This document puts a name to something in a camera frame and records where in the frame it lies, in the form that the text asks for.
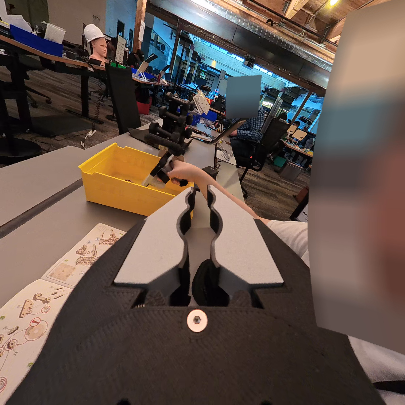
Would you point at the tablet on white stand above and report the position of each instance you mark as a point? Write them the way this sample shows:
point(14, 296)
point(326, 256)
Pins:
point(229, 131)

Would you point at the illustrated instruction booklet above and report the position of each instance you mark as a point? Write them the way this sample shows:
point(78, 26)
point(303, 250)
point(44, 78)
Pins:
point(25, 316)

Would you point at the black power adapter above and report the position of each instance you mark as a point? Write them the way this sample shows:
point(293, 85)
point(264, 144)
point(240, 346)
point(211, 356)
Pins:
point(210, 171)

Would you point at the red bin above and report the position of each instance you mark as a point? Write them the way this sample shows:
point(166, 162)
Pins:
point(144, 108)

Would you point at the person's right hand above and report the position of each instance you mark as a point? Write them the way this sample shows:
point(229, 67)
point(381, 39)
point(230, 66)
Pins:
point(181, 171)

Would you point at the white power strip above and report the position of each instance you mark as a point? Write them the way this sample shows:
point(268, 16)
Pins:
point(90, 134)

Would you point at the black mesh office chair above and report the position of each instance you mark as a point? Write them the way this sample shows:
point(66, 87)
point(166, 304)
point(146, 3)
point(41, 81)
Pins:
point(269, 142)

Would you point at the rack of black dumbbells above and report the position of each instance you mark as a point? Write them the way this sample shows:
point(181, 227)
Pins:
point(175, 120)

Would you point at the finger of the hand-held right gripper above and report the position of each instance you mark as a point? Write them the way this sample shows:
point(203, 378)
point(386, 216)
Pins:
point(153, 183)

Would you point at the white basket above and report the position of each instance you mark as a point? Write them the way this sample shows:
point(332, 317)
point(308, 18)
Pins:
point(54, 33)

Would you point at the black flat pad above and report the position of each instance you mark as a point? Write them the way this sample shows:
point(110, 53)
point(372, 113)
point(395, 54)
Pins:
point(139, 133)

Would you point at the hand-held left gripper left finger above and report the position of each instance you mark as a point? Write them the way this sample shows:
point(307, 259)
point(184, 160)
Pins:
point(152, 253)

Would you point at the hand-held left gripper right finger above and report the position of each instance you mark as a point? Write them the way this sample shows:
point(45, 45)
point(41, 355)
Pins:
point(246, 253)

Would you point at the white hard hat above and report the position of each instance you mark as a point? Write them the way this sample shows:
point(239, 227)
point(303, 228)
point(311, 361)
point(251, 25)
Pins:
point(93, 31)

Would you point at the mannequin head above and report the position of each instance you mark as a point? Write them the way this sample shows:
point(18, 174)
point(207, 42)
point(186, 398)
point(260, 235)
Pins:
point(98, 50)

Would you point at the person's right forearm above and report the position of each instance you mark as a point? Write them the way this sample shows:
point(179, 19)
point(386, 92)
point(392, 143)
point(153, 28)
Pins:
point(198, 177)

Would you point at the blue plastic bin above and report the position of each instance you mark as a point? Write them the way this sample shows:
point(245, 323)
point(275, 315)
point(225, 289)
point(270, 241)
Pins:
point(34, 41)

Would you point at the grey waste bin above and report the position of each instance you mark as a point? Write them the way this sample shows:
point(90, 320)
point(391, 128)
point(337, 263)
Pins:
point(291, 171)

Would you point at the yellow plastic bin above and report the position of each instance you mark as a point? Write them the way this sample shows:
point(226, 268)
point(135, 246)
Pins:
point(107, 188)

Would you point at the long wooden desk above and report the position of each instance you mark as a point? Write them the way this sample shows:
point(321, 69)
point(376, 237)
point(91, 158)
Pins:
point(47, 52)

